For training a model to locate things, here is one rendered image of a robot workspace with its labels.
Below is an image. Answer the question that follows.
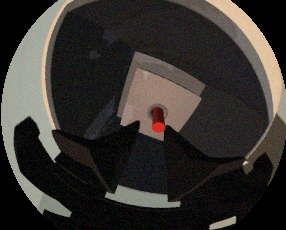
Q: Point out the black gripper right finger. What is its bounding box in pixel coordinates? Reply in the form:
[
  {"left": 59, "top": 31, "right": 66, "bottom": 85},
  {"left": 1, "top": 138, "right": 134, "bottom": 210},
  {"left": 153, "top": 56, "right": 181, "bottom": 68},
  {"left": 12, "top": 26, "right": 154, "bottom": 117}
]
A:
[{"left": 163, "top": 125, "right": 246, "bottom": 202}]

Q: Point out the dark red peg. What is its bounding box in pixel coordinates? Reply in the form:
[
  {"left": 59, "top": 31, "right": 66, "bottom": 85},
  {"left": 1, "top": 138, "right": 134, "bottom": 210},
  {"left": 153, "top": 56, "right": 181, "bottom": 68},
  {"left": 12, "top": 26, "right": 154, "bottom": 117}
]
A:
[{"left": 152, "top": 108, "right": 165, "bottom": 132}]

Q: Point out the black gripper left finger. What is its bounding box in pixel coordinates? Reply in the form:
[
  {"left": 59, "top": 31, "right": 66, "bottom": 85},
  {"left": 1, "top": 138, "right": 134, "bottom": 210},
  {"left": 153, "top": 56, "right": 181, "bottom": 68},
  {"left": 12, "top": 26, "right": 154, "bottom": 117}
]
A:
[{"left": 52, "top": 120, "right": 141, "bottom": 195}]

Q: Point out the beige plate with hole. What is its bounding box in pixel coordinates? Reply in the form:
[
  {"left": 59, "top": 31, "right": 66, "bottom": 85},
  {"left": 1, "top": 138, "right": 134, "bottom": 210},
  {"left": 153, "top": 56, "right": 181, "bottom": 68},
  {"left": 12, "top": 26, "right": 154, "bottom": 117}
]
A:
[{"left": 121, "top": 68, "right": 201, "bottom": 141}]

